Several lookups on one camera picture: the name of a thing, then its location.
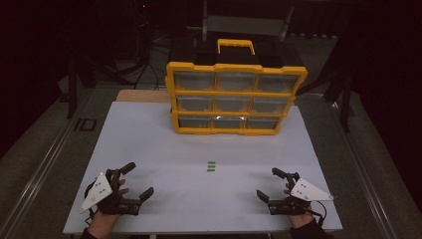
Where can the person's right hand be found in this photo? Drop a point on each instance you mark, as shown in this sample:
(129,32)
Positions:
(300,219)

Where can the person's left hand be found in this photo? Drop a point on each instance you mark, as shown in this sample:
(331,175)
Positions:
(103,224)

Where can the clear plastic drawer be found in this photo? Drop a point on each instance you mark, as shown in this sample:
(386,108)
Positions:
(269,107)

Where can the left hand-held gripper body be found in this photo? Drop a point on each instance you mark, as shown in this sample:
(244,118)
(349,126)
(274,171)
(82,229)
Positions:
(99,191)

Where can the wooden board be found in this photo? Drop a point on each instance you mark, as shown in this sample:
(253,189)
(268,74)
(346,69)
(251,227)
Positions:
(142,96)

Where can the metal floor rail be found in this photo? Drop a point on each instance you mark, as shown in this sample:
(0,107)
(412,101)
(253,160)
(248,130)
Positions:
(40,172)
(371,172)

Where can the grey metal frame stand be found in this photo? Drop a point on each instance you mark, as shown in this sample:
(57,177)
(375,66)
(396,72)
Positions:
(245,25)

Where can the black tripod stand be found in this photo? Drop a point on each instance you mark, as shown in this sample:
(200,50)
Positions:
(345,93)
(71,86)

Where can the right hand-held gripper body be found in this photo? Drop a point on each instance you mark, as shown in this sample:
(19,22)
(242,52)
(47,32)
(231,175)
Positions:
(307,191)

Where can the grid of clear drawers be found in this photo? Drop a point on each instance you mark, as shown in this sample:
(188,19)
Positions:
(194,81)

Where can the yellow black organizer cabinet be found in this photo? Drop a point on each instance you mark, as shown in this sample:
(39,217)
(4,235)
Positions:
(232,68)

